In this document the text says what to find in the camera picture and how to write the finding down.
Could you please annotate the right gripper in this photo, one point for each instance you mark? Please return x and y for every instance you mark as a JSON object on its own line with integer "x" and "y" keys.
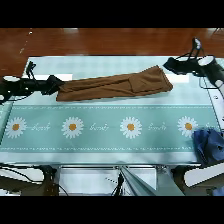
{"x": 175, "y": 66}

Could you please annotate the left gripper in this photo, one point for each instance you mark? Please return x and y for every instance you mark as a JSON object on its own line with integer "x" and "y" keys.
{"x": 53, "y": 85}

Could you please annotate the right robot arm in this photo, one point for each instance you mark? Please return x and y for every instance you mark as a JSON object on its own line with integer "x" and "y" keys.
{"x": 213, "y": 71}

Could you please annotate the brown shirt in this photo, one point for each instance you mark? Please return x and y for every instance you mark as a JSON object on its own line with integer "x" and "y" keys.
{"x": 116, "y": 86}

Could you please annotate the blue garment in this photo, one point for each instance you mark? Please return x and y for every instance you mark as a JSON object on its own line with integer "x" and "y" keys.
{"x": 208, "y": 145}

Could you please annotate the silver frame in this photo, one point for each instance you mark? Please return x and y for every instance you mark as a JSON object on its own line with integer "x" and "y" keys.
{"x": 140, "y": 181}

